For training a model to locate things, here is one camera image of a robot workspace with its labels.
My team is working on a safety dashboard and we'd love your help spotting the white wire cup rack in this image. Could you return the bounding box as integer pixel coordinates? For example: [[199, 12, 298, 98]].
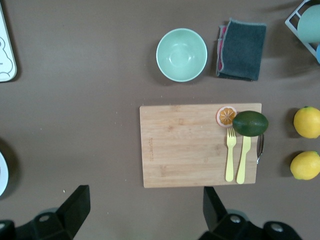
[[284, 0, 320, 60]]

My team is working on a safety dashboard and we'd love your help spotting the yellow lemon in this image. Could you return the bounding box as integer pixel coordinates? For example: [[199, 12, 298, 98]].
[[290, 150, 320, 181], [293, 106, 320, 139]]

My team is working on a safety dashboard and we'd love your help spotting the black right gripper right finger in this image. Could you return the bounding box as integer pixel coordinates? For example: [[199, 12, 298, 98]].
[[199, 186, 304, 240]]

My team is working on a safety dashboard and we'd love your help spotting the orange citrus slice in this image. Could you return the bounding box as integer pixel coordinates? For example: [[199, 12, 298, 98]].
[[215, 105, 238, 128]]

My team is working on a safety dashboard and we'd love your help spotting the folded grey pink cloth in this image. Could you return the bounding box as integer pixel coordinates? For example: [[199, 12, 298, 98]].
[[215, 17, 267, 82]]

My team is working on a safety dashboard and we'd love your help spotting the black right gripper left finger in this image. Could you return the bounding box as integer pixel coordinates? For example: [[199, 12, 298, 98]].
[[15, 184, 91, 240]]

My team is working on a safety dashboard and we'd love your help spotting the pale green cup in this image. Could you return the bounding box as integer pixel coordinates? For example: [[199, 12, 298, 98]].
[[296, 4, 320, 44]]

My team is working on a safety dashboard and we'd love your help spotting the bamboo cutting board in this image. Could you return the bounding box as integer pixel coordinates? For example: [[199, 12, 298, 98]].
[[139, 102, 263, 189]]

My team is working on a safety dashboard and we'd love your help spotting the cream bear print tray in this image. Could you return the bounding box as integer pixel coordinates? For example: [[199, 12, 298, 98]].
[[0, 2, 18, 83]]

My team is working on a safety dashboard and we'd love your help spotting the dark green avocado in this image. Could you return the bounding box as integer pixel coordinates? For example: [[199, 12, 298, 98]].
[[232, 110, 270, 138]]

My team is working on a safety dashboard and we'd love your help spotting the yellow plastic knife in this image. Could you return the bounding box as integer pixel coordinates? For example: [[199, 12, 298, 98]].
[[236, 134, 252, 185]]

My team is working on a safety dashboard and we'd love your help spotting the yellow plastic fork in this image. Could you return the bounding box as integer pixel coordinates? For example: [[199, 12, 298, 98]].
[[225, 127, 237, 183]]

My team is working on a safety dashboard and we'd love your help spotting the mint green bowl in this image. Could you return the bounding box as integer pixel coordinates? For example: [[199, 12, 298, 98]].
[[156, 28, 208, 83]]

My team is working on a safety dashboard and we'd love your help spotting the round white plate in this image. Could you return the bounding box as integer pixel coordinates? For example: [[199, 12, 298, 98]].
[[0, 151, 10, 197]]

